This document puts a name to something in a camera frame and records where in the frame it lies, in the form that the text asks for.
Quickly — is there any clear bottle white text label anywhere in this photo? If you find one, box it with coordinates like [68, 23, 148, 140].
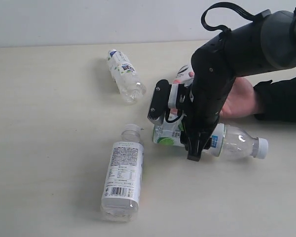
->
[101, 124, 144, 222]

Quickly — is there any clear bottle blue green label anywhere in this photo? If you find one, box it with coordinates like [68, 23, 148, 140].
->
[107, 49, 146, 104]

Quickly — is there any person's open hand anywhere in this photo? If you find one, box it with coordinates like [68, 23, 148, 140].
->
[167, 71, 259, 119]

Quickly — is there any clear bottle green lime label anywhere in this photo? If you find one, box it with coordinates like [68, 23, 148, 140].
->
[152, 121, 268, 159]

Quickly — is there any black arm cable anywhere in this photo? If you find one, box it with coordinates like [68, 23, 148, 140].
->
[201, 1, 264, 33]

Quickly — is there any black sleeved forearm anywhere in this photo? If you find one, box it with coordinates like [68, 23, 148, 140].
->
[254, 77, 296, 123]

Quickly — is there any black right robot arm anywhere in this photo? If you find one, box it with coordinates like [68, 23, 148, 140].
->
[181, 6, 296, 161]

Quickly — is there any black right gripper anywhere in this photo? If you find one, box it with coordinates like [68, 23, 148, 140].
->
[180, 74, 234, 161]

